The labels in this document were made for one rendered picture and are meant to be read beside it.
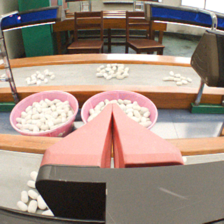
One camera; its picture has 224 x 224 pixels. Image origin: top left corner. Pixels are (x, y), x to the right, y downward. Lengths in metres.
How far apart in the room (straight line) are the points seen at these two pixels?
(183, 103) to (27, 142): 0.65
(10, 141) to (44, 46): 2.68
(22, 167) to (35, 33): 2.78
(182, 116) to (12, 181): 0.69
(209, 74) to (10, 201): 0.50
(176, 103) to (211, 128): 0.19
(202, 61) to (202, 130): 0.53
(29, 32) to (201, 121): 2.91
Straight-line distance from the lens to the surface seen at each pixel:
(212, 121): 0.86
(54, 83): 0.92
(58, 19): 0.80
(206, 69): 0.26
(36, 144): 0.57
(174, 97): 0.81
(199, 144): 0.58
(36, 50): 3.26
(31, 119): 0.70
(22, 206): 0.47
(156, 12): 0.79
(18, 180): 0.54
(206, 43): 0.27
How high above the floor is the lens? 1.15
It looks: 37 degrees down
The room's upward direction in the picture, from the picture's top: straight up
